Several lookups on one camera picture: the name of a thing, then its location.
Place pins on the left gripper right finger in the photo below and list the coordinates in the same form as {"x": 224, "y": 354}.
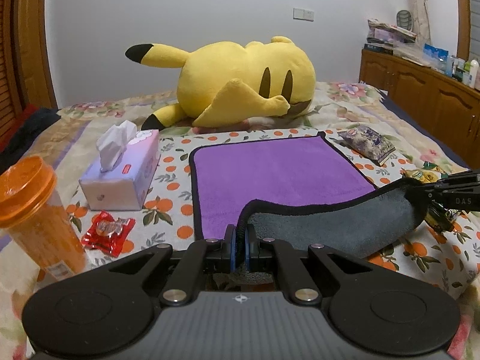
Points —
{"x": 251, "y": 247}

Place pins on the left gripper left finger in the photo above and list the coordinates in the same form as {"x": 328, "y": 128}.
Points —
{"x": 230, "y": 246}

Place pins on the purple and grey towel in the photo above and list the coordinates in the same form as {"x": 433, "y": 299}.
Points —
{"x": 301, "y": 190}

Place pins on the green yellow snack bag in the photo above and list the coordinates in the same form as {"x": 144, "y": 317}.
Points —
{"x": 438, "y": 217}

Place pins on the purple white snack bag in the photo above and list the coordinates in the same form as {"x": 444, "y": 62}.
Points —
{"x": 369, "y": 143}

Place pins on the wooden sideboard cabinet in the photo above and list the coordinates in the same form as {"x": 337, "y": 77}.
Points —
{"x": 442, "y": 106}

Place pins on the floral bed blanket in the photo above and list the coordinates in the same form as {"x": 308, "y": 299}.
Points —
{"x": 69, "y": 147}

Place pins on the orange-print white cloth mat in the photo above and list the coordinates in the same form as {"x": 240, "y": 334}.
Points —
{"x": 449, "y": 260}

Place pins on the red candy wrapper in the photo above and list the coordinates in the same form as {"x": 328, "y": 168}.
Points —
{"x": 107, "y": 234}

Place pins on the pink tissue box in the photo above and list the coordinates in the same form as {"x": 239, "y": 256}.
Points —
{"x": 119, "y": 178}

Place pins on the blue white boxes on cabinet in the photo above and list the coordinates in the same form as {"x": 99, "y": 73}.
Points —
{"x": 464, "y": 71}

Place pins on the yellow Pikachu plush toy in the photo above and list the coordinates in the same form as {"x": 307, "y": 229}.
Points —
{"x": 224, "y": 83}

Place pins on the stack of books and papers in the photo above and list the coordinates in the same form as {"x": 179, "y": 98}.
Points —
{"x": 383, "y": 38}

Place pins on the grey hand fan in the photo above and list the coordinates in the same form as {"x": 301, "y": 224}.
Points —
{"x": 404, "y": 20}

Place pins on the orange lidded plastic bottle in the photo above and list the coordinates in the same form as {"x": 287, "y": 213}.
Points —
{"x": 34, "y": 217}

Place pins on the cream curtain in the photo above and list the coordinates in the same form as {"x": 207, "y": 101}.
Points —
{"x": 420, "y": 21}

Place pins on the wooden slatted headboard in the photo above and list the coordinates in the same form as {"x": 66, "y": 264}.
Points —
{"x": 13, "y": 103}

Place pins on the white wall switch plate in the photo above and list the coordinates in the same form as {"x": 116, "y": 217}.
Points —
{"x": 303, "y": 14}

